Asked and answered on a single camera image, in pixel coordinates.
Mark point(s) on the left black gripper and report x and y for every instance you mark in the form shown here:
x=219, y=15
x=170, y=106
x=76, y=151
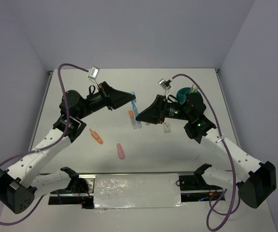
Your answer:
x=112, y=98

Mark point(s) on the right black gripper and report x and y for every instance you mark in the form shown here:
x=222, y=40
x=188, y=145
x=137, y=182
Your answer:
x=156, y=111

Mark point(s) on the grey highlighter orange cap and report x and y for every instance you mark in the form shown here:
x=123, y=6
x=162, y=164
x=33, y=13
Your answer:
x=132, y=119

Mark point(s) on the blue transparent highlighter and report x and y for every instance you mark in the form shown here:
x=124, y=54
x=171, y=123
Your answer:
x=135, y=110

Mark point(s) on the orange transparent highlighter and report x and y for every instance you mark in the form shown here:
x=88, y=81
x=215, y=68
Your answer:
x=96, y=136

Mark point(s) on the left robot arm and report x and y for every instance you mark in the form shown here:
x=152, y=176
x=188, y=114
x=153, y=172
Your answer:
x=22, y=182

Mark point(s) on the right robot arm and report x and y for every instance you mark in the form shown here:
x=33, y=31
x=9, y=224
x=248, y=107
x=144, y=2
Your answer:
x=255, y=180

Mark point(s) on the white eraser with label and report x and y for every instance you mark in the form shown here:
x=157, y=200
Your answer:
x=166, y=127

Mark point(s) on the teal round organizer container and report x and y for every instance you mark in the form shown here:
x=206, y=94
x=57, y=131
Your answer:
x=182, y=94

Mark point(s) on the silver foil sheet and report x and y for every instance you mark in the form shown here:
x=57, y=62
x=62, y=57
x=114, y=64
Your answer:
x=136, y=191

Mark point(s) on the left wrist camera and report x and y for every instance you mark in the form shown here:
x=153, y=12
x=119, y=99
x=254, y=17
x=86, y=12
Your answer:
x=92, y=73

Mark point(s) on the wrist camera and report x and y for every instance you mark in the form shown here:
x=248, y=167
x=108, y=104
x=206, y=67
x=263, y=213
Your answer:
x=92, y=73
x=166, y=85

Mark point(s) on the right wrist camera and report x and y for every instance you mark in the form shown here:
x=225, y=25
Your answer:
x=166, y=85

